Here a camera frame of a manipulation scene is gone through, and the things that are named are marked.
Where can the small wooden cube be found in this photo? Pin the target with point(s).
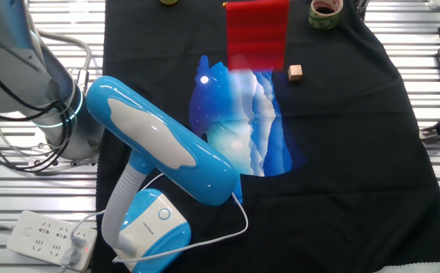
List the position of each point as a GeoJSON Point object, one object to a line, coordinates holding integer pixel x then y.
{"type": "Point", "coordinates": [295, 73]}

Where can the grey power plug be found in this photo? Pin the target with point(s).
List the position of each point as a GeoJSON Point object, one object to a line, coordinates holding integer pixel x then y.
{"type": "Point", "coordinates": [70, 258]}

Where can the blue white desk lamp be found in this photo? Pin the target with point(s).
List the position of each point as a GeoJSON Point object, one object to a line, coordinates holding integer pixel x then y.
{"type": "Point", "coordinates": [159, 136]}

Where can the aluminium frame bar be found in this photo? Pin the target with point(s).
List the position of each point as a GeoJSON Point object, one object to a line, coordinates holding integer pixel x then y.
{"type": "Point", "coordinates": [362, 9]}

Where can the green tape roll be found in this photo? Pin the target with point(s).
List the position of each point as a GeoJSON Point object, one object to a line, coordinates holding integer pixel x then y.
{"type": "Point", "coordinates": [320, 23]}

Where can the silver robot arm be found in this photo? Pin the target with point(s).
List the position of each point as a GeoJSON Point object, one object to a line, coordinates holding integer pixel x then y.
{"type": "Point", "coordinates": [11, 76]}

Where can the red flag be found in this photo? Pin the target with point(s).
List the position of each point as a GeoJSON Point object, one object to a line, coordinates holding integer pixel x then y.
{"type": "Point", "coordinates": [258, 38]}

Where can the white power strip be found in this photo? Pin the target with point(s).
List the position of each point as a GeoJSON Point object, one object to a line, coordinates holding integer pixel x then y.
{"type": "Point", "coordinates": [34, 231]}

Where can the black cloth with whale print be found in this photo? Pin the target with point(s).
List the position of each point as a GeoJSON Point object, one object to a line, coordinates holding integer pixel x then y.
{"type": "Point", "coordinates": [356, 151]}

